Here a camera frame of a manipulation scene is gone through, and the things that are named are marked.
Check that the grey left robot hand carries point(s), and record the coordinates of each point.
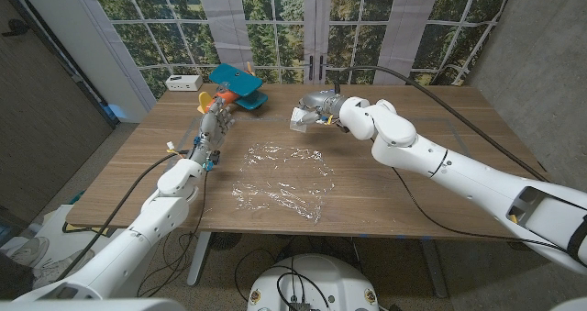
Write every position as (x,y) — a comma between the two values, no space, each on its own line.
(211,129)

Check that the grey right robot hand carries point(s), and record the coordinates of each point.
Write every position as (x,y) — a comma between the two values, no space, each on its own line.
(323,103)

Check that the white cube package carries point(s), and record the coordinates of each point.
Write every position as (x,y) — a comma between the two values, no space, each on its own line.
(298,120)

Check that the teal orange toy plane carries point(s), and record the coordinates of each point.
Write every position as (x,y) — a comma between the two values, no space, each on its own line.
(236,79)

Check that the clear plastic wrap sheet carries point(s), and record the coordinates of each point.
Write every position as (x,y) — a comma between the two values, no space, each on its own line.
(284,178)

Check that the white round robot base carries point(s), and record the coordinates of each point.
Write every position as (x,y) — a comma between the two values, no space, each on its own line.
(316,279)

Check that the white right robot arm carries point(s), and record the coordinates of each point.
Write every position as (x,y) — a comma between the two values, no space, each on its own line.
(435,164)

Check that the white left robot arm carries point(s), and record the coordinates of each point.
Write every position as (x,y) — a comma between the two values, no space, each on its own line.
(137,233)

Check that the white power strip box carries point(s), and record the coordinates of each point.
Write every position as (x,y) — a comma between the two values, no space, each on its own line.
(183,83)

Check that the printed forest window backdrop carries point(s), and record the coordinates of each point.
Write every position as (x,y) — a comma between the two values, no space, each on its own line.
(275,26)

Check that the black round floor object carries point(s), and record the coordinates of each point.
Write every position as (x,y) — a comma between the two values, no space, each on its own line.
(224,241)

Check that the grey metal table leg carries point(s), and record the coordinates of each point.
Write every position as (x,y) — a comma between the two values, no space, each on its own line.
(199,260)
(433,269)

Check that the white floor sheet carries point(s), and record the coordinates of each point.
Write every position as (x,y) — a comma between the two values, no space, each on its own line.
(59,224)

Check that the white sneaker shoe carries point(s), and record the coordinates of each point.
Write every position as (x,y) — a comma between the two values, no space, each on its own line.
(27,251)
(59,267)

